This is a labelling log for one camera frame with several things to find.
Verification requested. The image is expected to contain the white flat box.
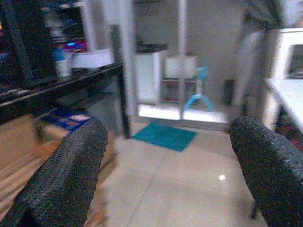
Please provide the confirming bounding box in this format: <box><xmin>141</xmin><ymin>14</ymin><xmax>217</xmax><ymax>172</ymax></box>
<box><xmin>71</xmin><ymin>48</ymin><xmax>115</xmax><ymax>70</ymax></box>

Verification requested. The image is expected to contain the white and blue cup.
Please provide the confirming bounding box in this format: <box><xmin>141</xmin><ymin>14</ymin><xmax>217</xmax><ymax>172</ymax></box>
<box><xmin>54</xmin><ymin>47</ymin><xmax>72</xmax><ymax>78</ymax></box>

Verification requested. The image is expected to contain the white square container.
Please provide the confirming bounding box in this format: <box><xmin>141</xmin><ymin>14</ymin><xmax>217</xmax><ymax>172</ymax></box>
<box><xmin>164</xmin><ymin>53</ymin><xmax>197</xmax><ymax>79</ymax></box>

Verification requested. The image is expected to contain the teal floor mat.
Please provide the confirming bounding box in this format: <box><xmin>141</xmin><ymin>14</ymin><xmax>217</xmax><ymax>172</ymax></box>
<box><xmin>131</xmin><ymin>120</ymin><xmax>197</xmax><ymax>152</ymax></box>

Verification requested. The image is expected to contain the blue standing fan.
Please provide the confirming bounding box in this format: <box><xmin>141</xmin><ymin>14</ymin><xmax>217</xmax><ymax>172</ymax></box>
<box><xmin>181</xmin><ymin>59</ymin><xmax>214</xmax><ymax>119</ymax></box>

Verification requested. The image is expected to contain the blue printed carton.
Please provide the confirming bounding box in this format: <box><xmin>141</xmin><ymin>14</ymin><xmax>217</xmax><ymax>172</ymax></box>
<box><xmin>39</xmin><ymin>107</ymin><xmax>95</xmax><ymax>133</ymax></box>

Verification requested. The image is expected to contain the white glass-door cabinet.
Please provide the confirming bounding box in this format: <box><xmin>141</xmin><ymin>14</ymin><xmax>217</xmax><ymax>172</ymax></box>
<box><xmin>266</xmin><ymin>27</ymin><xmax>303</xmax><ymax>81</ymax></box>

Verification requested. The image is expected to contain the black monitor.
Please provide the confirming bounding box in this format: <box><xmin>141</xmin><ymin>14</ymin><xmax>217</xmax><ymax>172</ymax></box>
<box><xmin>0</xmin><ymin>0</ymin><xmax>59</xmax><ymax>87</ymax></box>

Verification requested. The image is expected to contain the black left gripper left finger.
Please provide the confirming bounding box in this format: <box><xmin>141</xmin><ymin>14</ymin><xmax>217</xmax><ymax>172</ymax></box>
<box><xmin>0</xmin><ymin>117</ymin><xmax>109</xmax><ymax>227</ymax></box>

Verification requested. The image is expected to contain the white sliding door frame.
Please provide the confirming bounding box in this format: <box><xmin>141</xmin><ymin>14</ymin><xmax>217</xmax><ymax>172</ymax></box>
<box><xmin>126</xmin><ymin>0</ymin><xmax>228</xmax><ymax>123</ymax></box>

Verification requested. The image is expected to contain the white low cabinet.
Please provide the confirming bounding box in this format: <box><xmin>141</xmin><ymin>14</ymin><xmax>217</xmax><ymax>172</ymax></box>
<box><xmin>136</xmin><ymin>44</ymin><xmax>168</xmax><ymax>106</ymax></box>

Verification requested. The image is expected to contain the black desk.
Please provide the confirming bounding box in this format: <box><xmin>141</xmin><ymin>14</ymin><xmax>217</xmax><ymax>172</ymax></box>
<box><xmin>0</xmin><ymin>61</ymin><xmax>131</xmax><ymax>140</ymax></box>

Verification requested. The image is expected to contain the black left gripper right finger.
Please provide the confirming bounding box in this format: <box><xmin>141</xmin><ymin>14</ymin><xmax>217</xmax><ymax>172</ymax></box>
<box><xmin>229</xmin><ymin>115</ymin><xmax>303</xmax><ymax>227</ymax></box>

